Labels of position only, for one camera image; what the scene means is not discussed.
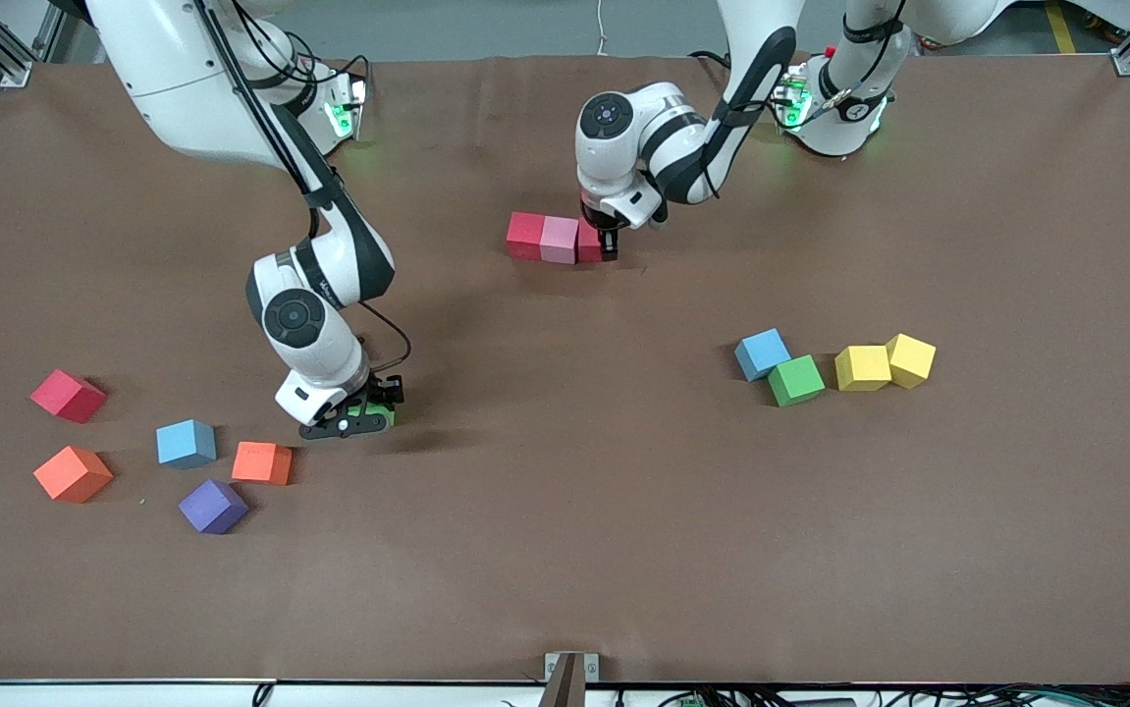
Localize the table cover mat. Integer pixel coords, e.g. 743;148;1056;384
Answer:
0;54;1130;685

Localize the yellow foam cube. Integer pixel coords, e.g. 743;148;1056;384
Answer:
834;345;893;393
885;333;938;391

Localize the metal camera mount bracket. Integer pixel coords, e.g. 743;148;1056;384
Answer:
542;651;601;707

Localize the pink foam cube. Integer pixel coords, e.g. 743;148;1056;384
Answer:
539;215;581;266

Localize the orange foam cube with dents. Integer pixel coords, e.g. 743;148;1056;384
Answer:
231;440;295;487

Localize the purple foam cube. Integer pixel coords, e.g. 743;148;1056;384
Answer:
178;478;251;536

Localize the green foam cube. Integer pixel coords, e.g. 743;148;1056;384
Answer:
349;388;399;429
768;354;827;408

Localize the blue foam cube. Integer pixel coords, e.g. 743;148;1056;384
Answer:
733;328;792;383
155;418;218;469

